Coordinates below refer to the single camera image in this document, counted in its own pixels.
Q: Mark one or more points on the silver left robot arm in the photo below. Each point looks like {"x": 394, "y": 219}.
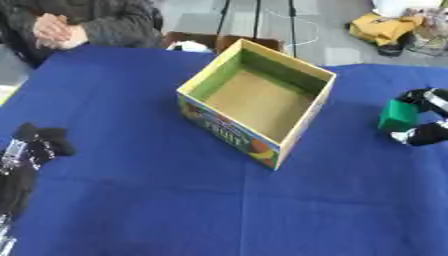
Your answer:
{"x": 4, "y": 233}

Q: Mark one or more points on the green block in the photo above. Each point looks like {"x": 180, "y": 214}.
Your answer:
{"x": 397, "y": 116}

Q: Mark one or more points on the white crumpled cloth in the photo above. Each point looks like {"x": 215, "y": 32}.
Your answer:
{"x": 188, "y": 46}

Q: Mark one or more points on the person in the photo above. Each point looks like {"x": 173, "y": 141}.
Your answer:
{"x": 87, "y": 23}

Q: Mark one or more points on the open cardboard box green inside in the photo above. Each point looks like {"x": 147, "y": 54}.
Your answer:
{"x": 256, "y": 100}

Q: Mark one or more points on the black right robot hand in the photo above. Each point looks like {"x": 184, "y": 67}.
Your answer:
{"x": 430, "y": 133}

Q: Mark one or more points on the brown cardboard box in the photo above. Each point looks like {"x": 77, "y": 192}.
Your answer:
{"x": 221, "y": 40}

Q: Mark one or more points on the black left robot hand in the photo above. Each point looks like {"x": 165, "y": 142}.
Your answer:
{"x": 35, "y": 146}

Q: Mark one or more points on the black tripod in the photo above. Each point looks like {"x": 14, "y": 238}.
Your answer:
{"x": 256, "y": 20}

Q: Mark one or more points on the person's hands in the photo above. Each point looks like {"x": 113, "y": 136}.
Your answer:
{"x": 55, "y": 31}

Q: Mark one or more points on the yellow bag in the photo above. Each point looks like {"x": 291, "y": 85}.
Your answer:
{"x": 382, "y": 28}

